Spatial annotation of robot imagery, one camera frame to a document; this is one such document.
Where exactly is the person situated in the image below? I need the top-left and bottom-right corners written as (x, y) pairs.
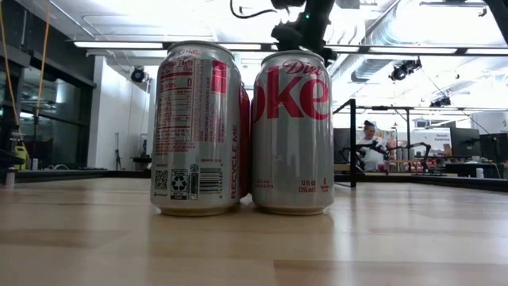
top-left (356, 119), bottom-right (389, 172)

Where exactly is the black workstation rig frame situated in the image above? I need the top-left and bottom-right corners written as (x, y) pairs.
top-left (355, 104), bottom-right (416, 162)

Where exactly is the long ceiling light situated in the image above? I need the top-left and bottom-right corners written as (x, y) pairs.
top-left (368, 47), bottom-right (458, 55)
top-left (464, 48), bottom-right (508, 56)
top-left (73, 41), bottom-right (164, 50)

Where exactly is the dark computer monitor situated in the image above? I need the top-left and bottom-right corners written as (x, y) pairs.
top-left (479, 133), bottom-right (508, 164)
top-left (450, 126), bottom-right (481, 158)

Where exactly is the black ceiling spotlight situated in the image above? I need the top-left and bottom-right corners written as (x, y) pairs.
top-left (389, 58), bottom-right (422, 83)
top-left (428, 95), bottom-right (452, 108)

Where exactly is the yellow power cord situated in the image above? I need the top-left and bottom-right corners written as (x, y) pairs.
top-left (0, 0), bottom-right (53, 125)

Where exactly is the yellow green container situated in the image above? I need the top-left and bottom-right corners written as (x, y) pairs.
top-left (13, 141), bottom-right (31, 171)

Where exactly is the silver Diet Coke can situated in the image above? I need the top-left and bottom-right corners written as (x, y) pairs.
top-left (250, 50), bottom-right (336, 217)
top-left (149, 39), bottom-right (244, 218)

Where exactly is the thin black tripod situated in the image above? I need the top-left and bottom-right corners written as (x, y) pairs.
top-left (114, 132), bottom-right (122, 171)

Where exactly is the black aluminium table frame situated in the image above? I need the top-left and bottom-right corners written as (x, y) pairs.
top-left (0, 168), bottom-right (508, 194)

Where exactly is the small dark side table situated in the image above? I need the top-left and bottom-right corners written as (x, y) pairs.
top-left (133, 154), bottom-right (152, 172)

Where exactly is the white sign board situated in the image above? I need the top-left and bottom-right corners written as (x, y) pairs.
top-left (412, 129), bottom-right (452, 157)

